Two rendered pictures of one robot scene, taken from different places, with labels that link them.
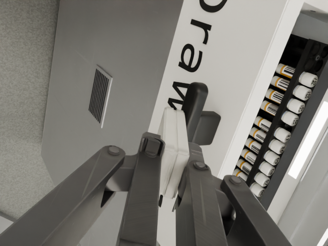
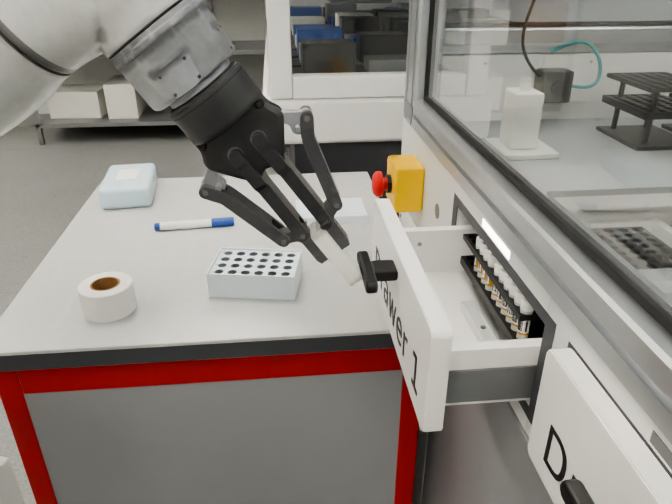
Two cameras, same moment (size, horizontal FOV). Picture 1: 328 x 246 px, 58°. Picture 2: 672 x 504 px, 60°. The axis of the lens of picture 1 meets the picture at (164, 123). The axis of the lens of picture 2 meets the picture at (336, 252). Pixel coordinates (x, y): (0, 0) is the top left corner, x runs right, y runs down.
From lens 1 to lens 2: 0.62 m
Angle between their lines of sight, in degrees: 87
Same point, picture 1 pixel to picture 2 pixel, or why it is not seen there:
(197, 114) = (365, 258)
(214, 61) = not seen: hidden behind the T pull
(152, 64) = (470, 458)
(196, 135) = (375, 267)
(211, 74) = not seen: hidden behind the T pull
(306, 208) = (519, 239)
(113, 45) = not seen: outside the picture
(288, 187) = (514, 260)
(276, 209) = (526, 276)
